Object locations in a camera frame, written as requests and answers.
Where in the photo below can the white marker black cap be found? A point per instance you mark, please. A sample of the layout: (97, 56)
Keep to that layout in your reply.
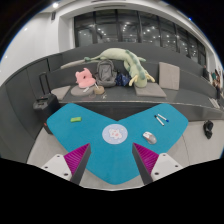
(159, 120)

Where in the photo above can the black rolling suitcase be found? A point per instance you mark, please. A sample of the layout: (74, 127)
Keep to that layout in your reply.
(46, 105)

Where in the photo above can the pink plush toy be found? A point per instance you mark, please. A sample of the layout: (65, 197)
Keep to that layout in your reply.
(84, 78)

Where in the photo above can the grey flat seat cushion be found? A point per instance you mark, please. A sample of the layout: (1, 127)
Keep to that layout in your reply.
(150, 90)

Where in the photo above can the round paw-print mouse pad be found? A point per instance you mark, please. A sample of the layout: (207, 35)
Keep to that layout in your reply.
(114, 134)

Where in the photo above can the dark blue bag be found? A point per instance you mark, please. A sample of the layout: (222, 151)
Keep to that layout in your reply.
(122, 80)

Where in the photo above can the green eraser block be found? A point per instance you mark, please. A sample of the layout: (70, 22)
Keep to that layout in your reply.
(76, 119)

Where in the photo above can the grey upright seat cushion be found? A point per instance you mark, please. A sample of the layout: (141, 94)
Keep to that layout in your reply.
(169, 76)

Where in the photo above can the grey backpack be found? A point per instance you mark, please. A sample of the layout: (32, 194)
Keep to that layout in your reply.
(106, 74)

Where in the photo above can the grey round cushion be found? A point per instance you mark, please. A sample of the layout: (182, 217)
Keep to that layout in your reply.
(77, 91)

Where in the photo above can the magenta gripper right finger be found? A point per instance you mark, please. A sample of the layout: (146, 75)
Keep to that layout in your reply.
(145, 160)

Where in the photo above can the black bag on floor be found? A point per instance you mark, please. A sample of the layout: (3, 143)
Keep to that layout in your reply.
(207, 127)

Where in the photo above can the green dragon plush toy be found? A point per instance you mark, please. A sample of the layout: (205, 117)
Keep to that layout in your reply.
(132, 63)

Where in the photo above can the white marker blue cap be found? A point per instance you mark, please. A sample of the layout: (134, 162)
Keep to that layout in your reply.
(163, 117)

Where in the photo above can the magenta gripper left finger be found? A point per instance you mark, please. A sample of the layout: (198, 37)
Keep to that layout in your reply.
(77, 161)

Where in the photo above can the white computer mouse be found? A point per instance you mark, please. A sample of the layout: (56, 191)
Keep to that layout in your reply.
(150, 137)

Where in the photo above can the blue boomerang-shaped table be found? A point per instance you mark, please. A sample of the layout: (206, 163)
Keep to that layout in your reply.
(111, 159)

